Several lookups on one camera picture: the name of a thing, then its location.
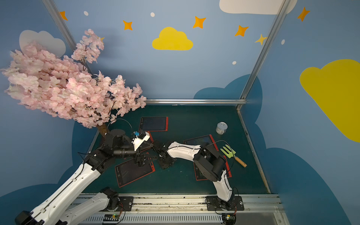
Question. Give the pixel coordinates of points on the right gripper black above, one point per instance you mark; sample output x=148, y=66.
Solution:
x=164, y=159

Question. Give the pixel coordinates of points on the silver tin can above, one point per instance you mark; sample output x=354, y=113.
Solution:
x=221, y=128

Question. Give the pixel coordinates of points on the left circuit board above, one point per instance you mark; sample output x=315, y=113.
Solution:
x=111, y=219

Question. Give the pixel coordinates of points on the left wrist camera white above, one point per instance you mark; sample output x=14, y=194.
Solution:
x=141, y=141

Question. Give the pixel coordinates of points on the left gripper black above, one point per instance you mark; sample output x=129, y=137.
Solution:
x=141, y=158

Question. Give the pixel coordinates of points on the aluminium rail frame front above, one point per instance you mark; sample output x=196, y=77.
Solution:
x=189, y=209

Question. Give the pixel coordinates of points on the green garden fork wooden handle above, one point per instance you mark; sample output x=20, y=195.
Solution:
x=230, y=153

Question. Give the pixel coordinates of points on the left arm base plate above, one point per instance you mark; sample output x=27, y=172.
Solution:
x=123, y=203

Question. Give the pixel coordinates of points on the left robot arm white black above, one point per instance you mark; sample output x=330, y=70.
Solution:
x=54, y=210

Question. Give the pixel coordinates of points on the aluminium back rail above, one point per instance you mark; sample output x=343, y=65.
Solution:
x=196, y=101

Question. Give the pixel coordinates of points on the red tablet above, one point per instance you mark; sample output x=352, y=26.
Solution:
x=130, y=171
x=154, y=124
x=200, y=177
x=150, y=137
x=206, y=141

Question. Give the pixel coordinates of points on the right circuit board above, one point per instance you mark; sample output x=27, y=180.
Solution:
x=228, y=219

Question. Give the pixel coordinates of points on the pink cherry blossom tree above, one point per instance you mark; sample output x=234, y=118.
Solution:
x=64, y=87

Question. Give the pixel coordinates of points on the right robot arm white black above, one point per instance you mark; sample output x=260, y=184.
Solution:
x=210, y=163

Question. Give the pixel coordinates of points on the circuit board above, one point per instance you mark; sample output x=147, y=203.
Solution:
x=111, y=219
x=228, y=219

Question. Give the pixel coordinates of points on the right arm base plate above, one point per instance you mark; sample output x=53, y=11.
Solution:
x=213, y=203

